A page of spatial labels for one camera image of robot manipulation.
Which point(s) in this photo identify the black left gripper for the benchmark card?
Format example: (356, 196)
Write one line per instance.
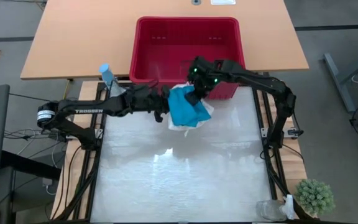
(146, 99)

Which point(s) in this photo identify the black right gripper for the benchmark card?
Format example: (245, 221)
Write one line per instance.
(205, 74)

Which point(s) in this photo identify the teal garment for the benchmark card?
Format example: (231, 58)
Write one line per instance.
(185, 109)

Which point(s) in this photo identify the white lace shirt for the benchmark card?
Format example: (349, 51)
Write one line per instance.
(208, 107)

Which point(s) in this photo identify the red plastic laundry bin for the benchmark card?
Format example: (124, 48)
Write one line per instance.
(166, 46)

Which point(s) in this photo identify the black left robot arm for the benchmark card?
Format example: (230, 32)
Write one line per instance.
(82, 109)

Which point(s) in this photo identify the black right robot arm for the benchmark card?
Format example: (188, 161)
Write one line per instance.
(266, 84)

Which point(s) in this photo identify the blue-capped clear water bottle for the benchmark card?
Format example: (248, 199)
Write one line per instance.
(110, 79)

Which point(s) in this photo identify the white card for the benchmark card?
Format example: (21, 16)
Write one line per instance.
(223, 1)

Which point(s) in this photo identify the light brown wooden desk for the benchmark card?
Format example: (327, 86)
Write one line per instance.
(73, 37)

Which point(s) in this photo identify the clear spray bottle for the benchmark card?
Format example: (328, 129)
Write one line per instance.
(269, 210)

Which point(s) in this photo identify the grey metal desk leg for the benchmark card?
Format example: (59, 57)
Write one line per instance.
(337, 81)

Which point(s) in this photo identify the white power adapter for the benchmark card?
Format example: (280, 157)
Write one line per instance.
(47, 183)

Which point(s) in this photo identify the small green potted plant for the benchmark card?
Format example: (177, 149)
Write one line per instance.
(315, 196)

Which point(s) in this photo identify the black furniture base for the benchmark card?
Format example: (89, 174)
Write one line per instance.
(26, 165)

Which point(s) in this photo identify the black aluminium table frame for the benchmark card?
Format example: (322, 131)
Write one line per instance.
(255, 92)

